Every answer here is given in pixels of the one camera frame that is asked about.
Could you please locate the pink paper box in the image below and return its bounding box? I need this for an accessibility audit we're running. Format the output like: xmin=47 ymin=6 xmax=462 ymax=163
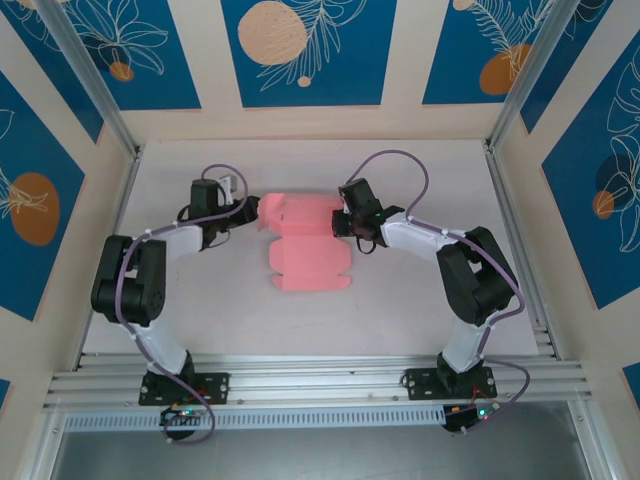
xmin=255 ymin=192 xmax=354 ymax=294

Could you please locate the aluminium rail frame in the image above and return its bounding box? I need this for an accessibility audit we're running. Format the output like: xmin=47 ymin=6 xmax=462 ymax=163
xmin=42 ymin=353 xmax=596 ymax=414

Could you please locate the aluminium side rail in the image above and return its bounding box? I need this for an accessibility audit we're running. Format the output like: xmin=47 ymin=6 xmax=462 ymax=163
xmin=73 ymin=149 xmax=146 ymax=371
xmin=483 ymin=142 xmax=560 ymax=360

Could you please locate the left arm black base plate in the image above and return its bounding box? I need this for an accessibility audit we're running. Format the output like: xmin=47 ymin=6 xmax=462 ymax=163
xmin=138 ymin=372 xmax=231 ymax=406

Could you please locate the blue floral wall panel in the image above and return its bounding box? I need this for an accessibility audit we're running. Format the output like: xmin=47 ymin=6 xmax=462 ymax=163
xmin=519 ymin=0 xmax=640 ymax=134
xmin=542 ymin=49 xmax=640 ymax=310
xmin=221 ymin=0 xmax=399 ymax=108
xmin=64 ymin=0 xmax=202 ymax=111
xmin=422 ymin=0 xmax=557 ymax=106
xmin=0 ymin=72 xmax=86 ymax=322
xmin=0 ymin=0 xmax=105 ymax=145

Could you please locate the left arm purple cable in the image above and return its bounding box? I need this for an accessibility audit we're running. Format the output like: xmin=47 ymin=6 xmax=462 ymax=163
xmin=115 ymin=163 xmax=250 ymax=445

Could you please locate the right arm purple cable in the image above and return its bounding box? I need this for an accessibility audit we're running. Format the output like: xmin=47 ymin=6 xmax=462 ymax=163
xmin=343 ymin=149 xmax=532 ymax=436

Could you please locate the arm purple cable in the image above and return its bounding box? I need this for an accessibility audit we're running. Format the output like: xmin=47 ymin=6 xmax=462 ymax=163
xmin=343 ymin=149 xmax=532 ymax=436
xmin=115 ymin=163 xmax=250 ymax=445

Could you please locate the grey slotted cable duct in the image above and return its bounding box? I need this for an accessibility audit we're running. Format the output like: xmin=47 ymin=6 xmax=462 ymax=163
xmin=63 ymin=405 xmax=446 ymax=432

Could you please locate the grey metal sheet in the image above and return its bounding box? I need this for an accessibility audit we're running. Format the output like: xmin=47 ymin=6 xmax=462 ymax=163
xmin=47 ymin=402 xmax=606 ymax=480

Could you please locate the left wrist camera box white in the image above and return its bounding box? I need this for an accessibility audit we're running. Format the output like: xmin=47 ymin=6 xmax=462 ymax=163
xmin=218 ymin=174 xmax=239 ymax=204

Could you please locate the aluminium corner post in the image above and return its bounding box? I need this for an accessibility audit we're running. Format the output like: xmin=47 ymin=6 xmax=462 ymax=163
xmin=487 ymin=0 xmax=584 ymax=151
xmin=37 ymin=0 xmax=144 ymax=156

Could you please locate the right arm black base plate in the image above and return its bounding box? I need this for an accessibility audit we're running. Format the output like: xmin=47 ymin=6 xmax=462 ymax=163
xmin=405 ymin=367 xmax=499 ymax=401

